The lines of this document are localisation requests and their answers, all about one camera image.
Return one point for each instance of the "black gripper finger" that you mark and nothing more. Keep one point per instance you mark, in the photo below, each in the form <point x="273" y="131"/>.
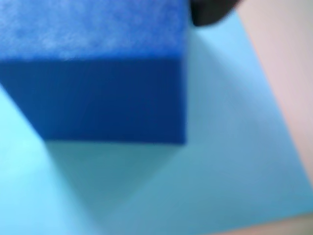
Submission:
<point x="210" y="11"/>

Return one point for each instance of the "large blue cube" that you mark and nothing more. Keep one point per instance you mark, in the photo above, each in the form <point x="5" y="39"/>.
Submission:
<point x="97" y="73"/>

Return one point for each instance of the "blue paper square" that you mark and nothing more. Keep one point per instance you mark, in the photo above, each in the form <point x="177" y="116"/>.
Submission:
<point x="220" y="147"/>

